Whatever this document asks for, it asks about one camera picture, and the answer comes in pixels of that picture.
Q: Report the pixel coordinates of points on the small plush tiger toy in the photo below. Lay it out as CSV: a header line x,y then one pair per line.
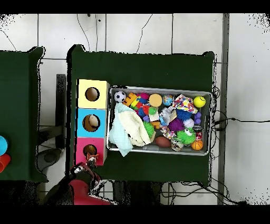
x,y
92,158

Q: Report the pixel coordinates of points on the yellow plush toy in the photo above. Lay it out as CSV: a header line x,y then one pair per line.
x,y
90,148

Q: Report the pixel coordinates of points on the mint green cloth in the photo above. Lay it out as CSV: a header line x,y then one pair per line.
x,y
119,138

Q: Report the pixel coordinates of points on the cream muslin cloth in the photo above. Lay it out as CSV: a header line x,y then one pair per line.
x,y
134,126

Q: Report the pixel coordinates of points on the green puffer toy with eyes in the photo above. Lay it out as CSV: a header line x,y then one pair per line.
x,y
185,137
148,129

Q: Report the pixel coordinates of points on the brown ball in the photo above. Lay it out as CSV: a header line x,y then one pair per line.
x,y
162,142

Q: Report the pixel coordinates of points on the clear plastic bottle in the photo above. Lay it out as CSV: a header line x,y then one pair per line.
x,y
166,116

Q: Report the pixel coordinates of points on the white polka dot cloth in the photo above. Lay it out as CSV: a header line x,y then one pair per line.
x,y
184,103

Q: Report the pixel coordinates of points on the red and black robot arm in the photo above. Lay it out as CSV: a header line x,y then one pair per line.
x,y
80,192

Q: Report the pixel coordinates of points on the wooden box with three holes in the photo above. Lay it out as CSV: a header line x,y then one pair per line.
x,y
81,131

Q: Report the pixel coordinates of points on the shallow metal mesh bin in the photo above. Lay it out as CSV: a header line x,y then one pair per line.
x,y
189,151

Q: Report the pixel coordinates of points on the grey plastic base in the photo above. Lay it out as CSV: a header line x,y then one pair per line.
x,y
49,157

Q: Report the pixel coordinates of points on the black upright panel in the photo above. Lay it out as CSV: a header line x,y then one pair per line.
x,y
61,105

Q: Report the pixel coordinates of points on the small soccer ball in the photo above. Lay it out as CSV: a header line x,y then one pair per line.
x,y
120,96

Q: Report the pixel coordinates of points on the orange foam disc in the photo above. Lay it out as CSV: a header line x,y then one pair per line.
x,y
155,100

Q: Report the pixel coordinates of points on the dark green table cloth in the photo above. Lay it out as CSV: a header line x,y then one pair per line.
x,y
137,69
21,105

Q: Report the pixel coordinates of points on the small orange basketball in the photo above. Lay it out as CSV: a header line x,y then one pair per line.
x,y
197,145

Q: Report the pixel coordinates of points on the yellow smiley ball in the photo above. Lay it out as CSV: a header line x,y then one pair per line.
x,y
199,101

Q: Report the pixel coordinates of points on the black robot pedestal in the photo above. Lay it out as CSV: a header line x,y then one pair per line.
x,y
137,194

